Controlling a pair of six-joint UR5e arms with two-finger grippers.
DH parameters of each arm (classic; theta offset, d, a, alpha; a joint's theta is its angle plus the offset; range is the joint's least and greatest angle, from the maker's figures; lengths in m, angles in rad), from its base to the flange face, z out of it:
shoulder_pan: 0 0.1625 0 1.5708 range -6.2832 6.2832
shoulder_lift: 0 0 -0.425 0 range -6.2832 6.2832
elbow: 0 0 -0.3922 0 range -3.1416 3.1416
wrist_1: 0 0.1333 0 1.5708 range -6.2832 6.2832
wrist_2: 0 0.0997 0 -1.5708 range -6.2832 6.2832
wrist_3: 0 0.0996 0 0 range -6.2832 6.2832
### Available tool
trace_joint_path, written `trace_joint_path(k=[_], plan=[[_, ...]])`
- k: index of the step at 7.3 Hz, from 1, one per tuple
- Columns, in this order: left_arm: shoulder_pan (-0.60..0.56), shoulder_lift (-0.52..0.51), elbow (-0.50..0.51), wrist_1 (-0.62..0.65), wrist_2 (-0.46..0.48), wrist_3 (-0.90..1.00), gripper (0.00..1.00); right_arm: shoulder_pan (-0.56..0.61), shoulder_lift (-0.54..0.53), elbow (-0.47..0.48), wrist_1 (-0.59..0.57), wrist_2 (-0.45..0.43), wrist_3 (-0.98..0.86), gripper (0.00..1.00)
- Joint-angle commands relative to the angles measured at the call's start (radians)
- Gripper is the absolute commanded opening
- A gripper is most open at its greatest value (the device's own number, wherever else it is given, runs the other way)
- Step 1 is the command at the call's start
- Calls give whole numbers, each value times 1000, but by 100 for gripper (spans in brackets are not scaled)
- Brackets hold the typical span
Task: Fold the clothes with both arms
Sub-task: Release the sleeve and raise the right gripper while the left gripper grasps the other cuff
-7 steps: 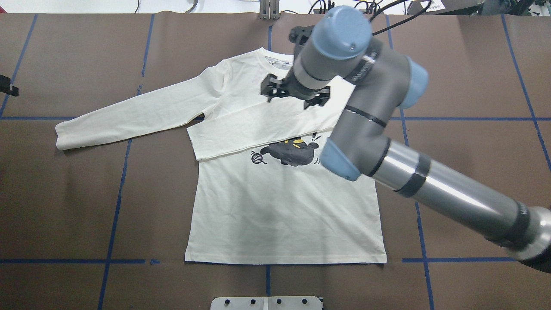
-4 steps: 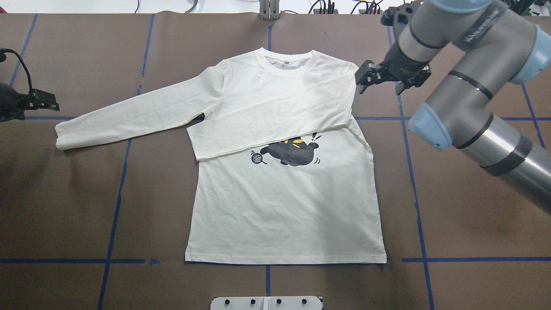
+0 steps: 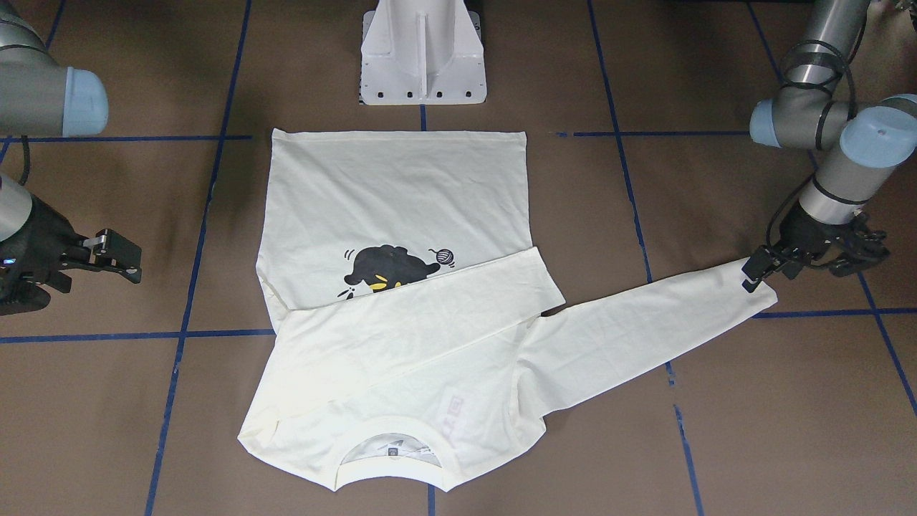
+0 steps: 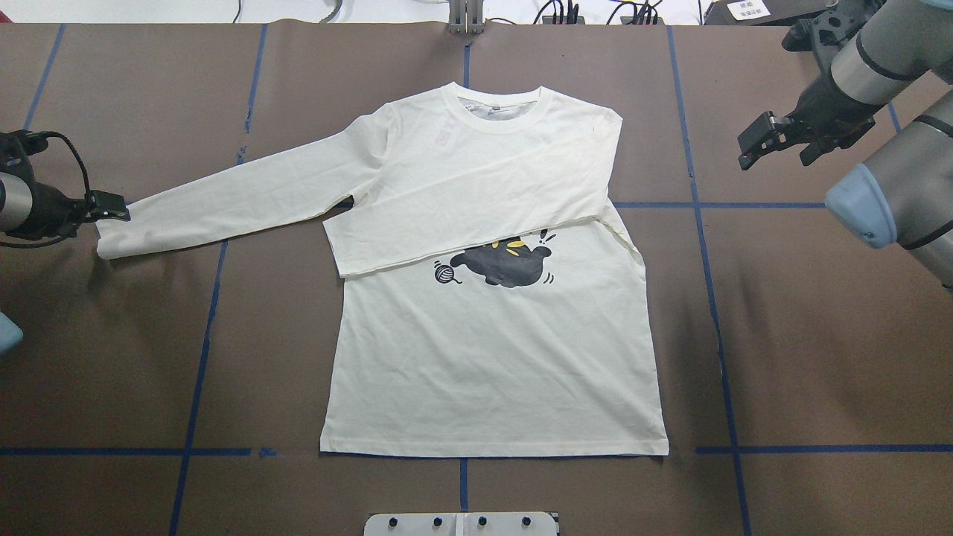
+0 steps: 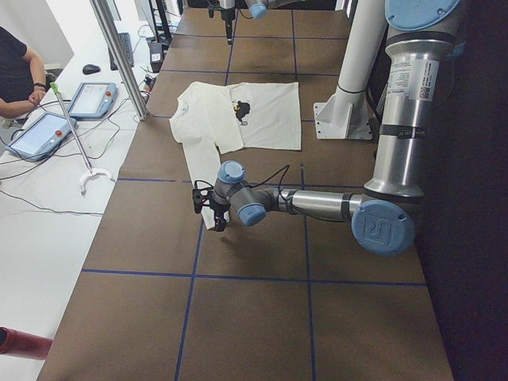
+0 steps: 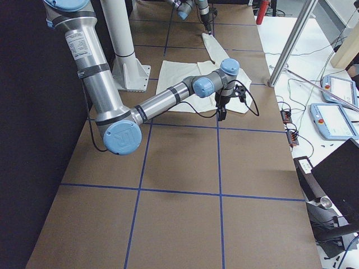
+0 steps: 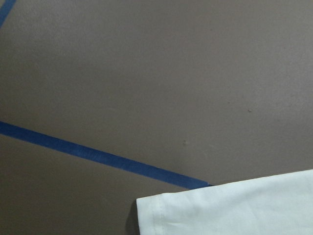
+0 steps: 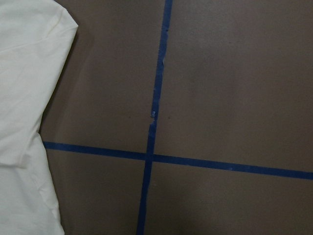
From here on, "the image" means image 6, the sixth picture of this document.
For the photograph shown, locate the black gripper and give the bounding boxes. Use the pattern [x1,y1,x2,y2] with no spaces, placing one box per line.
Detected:
[200,13,212,35]
[215,87,233,121]

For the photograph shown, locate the blue teach pendant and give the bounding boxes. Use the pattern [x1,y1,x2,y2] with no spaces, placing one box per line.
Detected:
[310,103,358,141]
[321,75,358,107]

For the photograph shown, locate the red fire extinguisher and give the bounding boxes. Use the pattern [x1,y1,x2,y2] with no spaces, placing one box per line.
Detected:
[256,0,270,25]

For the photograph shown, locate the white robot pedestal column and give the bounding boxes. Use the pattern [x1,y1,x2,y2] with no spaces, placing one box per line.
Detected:
[101,0,151,92]

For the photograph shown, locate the cream long-sleeve cat shirt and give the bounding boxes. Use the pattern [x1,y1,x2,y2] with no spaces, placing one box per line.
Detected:
[156,33,251,113]

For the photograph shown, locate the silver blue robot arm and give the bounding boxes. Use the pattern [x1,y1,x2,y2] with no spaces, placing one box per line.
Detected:
[44,1,240,155]
[165,0,212,35]

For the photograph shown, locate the orange black connector block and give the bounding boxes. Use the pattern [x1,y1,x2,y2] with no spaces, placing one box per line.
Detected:
[280,110,292,124]
[286,130,299,148]

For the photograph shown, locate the black camera stand mount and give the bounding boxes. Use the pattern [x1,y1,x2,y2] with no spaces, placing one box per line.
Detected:
[306,200,358,258]

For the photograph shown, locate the black monitor screen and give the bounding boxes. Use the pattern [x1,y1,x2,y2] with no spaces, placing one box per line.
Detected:
[312,138,358,223]

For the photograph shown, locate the orange black connector block far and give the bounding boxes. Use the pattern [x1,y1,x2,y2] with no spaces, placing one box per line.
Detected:
[280,110,292,124]

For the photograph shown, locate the black box with label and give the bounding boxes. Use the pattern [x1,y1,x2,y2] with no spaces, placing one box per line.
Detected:
[293,156,314,174]

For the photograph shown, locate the orange black connector block near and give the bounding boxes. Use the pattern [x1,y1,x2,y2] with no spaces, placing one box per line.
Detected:
[286,130,299,148]

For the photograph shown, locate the far blue teach pendant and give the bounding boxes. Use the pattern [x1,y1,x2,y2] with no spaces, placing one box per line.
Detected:
[321,75,358,107]

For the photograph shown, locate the aluminium frame post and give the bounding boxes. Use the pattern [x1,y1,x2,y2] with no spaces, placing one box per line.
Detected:
[268,0,318,87]

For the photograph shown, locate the thin metal rod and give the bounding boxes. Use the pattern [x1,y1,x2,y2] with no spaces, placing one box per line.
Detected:
[284,68,359,112]

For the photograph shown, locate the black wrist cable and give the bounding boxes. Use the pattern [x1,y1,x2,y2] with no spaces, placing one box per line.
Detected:
[179,84,260,118]

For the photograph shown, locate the wooden board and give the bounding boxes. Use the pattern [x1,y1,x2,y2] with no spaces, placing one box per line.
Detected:
[331,23,359,69]

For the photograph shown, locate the near blue teach pendant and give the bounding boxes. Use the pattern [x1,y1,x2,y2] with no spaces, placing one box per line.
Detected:
[310,103,358,141]

